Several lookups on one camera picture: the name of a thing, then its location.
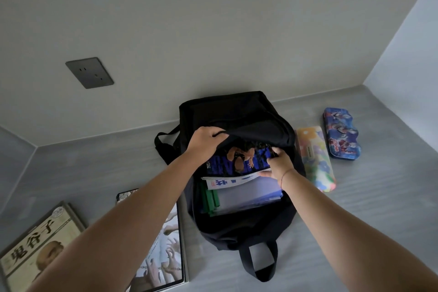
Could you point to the person's right hand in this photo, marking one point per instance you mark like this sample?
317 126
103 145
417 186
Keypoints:
282 167

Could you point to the person's left hand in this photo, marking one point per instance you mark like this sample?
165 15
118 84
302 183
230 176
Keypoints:
205 143

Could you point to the dark crowd photo magazine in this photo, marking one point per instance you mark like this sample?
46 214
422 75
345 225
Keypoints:
222 165

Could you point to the blue folder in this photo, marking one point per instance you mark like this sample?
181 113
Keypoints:
275 195

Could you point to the pastel flower pencil pouch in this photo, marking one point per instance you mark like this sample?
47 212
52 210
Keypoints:
316 161

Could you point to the white magazine with blue print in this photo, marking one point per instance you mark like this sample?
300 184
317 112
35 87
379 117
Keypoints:
226 183

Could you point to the black backpack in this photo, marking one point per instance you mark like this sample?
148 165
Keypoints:
239 110

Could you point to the clear folder with green spine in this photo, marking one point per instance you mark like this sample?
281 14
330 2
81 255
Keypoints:
210 199

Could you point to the blue cartoon pencil tin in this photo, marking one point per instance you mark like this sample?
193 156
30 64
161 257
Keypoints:
342 134

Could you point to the magazine with pale hands cover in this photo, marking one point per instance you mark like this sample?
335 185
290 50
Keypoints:
164 254

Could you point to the beige book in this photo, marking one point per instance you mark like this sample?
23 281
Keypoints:
30 254

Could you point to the person's right forearm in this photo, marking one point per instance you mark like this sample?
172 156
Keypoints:
342 233

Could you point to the person's left forearm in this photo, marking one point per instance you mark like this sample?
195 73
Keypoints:
119 233

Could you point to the grey wall socket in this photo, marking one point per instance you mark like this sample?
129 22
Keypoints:
89 73

